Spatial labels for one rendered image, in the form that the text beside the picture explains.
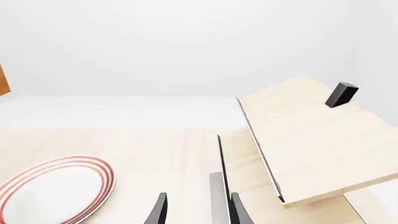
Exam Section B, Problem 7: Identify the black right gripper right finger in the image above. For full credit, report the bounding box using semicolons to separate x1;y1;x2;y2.
230;192;255;224

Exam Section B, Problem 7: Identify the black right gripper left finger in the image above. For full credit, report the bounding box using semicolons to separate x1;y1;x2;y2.
143;192;169;224

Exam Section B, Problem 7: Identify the pale wooden drawer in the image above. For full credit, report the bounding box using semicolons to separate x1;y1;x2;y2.
216;127;284;224

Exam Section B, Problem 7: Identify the pale wooden cabinet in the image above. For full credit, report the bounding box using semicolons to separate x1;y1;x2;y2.
235;74;398;224

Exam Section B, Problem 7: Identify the white plate with red rings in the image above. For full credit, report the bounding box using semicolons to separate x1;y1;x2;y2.
0;155;117;224

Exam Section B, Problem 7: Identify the small black block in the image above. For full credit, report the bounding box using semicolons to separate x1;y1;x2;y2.
324;82;359;109

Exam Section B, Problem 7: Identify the brown wooden panel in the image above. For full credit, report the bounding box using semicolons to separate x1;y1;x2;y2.
0;63;12;97

